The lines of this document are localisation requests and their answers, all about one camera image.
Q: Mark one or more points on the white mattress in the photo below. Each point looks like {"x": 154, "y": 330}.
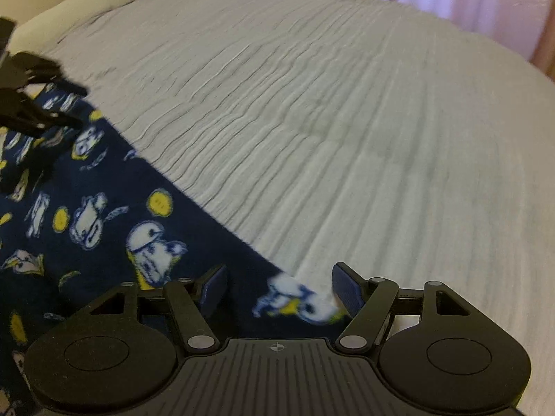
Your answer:
{"x": 52, "y": 13}

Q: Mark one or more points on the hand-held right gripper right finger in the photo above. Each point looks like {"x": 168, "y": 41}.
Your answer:
{"x": 347, "y": 290}

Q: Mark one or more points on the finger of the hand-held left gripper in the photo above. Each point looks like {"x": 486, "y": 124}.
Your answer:
{"x": 39, "y": 71}
{"x": 21, "y": 110}

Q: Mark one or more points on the navy printed fleece garment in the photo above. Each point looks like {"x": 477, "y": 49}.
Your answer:
{"x": 108, "y": 182}

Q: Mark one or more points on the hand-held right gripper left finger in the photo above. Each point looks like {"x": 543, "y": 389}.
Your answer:
{"x": 214, "y": 289}

